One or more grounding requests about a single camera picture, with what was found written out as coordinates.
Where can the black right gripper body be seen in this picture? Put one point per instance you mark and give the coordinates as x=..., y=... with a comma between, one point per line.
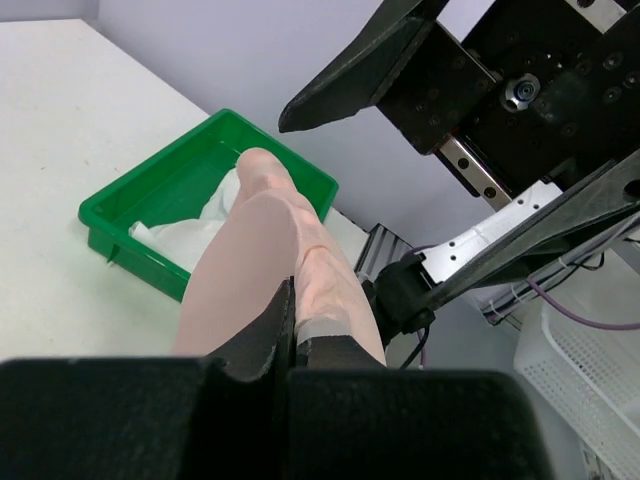
x=538, y=90

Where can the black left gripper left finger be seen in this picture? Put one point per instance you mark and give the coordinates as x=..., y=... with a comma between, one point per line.
x=261, y=351

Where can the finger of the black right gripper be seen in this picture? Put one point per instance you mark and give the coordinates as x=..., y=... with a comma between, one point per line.
x=361, y=74
x=543, y=224

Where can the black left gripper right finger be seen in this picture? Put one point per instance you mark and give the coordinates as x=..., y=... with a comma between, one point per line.
x=327, y=344

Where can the pink beige bra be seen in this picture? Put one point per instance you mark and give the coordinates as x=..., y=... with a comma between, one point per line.
x=271, y=235

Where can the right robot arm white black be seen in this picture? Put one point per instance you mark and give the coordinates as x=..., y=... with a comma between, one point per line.
x=536, y=111

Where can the white cloth in tray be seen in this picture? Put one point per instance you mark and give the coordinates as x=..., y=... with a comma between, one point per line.
x=184, y=242

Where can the white plastic basket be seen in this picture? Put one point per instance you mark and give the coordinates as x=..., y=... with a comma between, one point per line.
x=590, y=377

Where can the green plastic tray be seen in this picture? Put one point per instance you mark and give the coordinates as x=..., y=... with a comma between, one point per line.
x=174, y=184

